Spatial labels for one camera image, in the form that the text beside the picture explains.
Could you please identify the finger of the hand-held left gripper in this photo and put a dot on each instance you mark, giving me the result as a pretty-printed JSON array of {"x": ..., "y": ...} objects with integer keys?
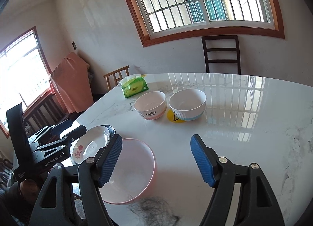
[
  {"x": 62, "y": 125},
  {"x": 75, "y": 133}
]

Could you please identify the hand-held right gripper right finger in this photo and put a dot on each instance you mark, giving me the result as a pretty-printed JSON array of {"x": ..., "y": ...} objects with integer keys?
[{"x": 201, "y": 160}]

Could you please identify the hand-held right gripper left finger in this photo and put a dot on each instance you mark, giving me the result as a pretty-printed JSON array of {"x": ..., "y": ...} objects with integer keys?
[{"x": 111, "y": 160}]

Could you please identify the white plate with pink flower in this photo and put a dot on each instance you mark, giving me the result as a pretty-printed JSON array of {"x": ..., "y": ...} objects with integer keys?
[{"x": 90, "y": 145}]

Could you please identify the person's left forearm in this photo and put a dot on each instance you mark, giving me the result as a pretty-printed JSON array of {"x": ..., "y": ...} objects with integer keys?
[{"x": 14, "y": 199}]

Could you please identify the dark wooden bench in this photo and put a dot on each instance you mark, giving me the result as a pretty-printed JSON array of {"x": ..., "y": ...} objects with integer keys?
[{"x": 41, "y": 116}]

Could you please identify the orange cloth cover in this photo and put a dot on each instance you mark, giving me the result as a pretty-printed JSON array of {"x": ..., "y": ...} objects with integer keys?
[{"x": 71, "y": 81}]

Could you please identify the yellow round sticker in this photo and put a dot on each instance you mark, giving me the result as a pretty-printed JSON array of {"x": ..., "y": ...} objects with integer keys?
[{"x": 172, "y": 117}]

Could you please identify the white bowl with blue band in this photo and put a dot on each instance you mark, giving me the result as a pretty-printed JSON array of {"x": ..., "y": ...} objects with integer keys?
[{"x": 187, "y": 103}]

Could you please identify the narrow wooden framed window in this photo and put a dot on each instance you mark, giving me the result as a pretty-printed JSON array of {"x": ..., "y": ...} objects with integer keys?
[{"x": 22, "y": 74}]

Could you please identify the white bowl with pink stripes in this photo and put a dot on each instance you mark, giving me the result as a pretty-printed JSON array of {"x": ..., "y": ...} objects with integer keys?
[{"x": 150, "y": 105}]

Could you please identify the green tissue pack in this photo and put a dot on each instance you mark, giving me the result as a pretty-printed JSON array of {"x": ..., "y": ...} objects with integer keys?
[{"x": 134, "y": 88}]

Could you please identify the light wooden chair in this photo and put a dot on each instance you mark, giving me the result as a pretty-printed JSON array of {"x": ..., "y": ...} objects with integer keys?
[{"x": 117, "y": 70}]

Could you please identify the dark wooden chair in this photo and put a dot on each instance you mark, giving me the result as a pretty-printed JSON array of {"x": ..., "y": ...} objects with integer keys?
[{"x": 207, "y": 52}]

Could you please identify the large wooden framed window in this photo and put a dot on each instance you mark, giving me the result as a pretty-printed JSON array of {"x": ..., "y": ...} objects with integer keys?
[{"x": 137, "y": 20}]

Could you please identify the dark wall plaque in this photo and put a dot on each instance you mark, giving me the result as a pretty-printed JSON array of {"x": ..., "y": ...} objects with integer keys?
[{"x": 74, "y": 44}]

